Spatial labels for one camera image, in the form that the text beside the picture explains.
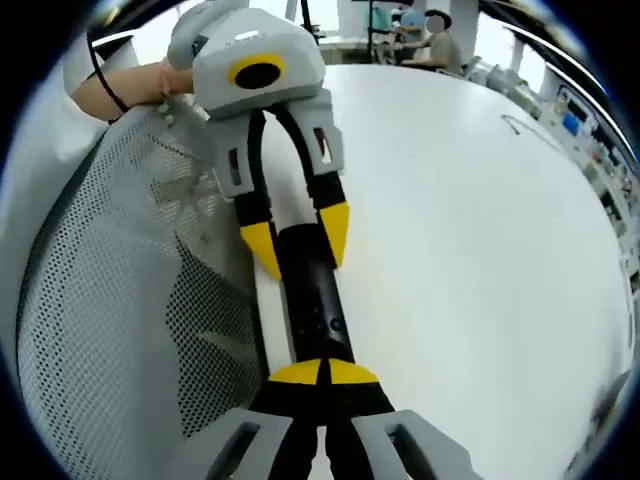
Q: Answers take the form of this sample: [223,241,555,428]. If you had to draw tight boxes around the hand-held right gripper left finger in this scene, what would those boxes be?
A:
[199,358,327,480]

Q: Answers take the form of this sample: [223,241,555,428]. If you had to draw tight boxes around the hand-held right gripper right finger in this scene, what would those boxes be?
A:
[324,358,484,480]

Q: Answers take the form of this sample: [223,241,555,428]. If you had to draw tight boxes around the black remote control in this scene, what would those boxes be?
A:
[276,223,357,372]

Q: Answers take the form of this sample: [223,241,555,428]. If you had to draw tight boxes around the black stand pole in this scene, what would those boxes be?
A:
[365,0,378,65]

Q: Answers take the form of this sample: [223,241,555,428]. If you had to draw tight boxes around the grey mesh office chair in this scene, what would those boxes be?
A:
[13,97,269,480]

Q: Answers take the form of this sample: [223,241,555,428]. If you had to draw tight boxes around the person's white shirt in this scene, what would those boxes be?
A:
[0,32,142,236]

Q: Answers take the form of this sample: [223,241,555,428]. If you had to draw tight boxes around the charm bracelet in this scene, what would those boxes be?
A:
[156,58,180,127]

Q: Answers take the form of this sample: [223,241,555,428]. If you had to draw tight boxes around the thin black cable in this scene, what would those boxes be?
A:
[85,22,130,125]

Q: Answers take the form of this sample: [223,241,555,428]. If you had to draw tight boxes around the grey cable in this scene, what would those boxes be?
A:
[501,113,569,149]

